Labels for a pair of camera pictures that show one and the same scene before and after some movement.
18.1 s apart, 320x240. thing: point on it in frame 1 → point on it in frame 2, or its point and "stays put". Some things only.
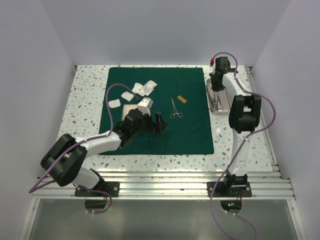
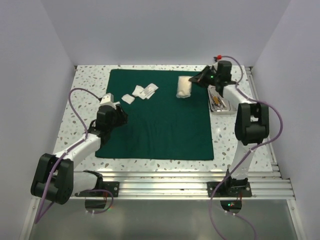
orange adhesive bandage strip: x=181 y=99 → x=216 y=99
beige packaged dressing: x=126 y=108 → x=184 y=87
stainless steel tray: x=218 y=101 stays put
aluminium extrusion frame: x=274 y=185 stays put
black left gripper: x=162 y=123 → x=122 y=116
